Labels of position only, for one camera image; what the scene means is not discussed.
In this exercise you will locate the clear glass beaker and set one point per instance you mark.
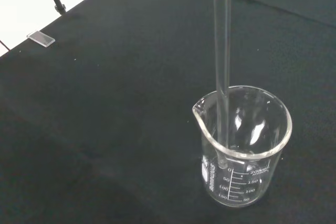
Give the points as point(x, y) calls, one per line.
point(262, 182)

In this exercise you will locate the clear cloth clip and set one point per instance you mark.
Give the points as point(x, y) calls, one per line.
point(40, 39)

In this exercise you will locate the black bench cloth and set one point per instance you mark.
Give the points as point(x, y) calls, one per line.
point(105, 129)

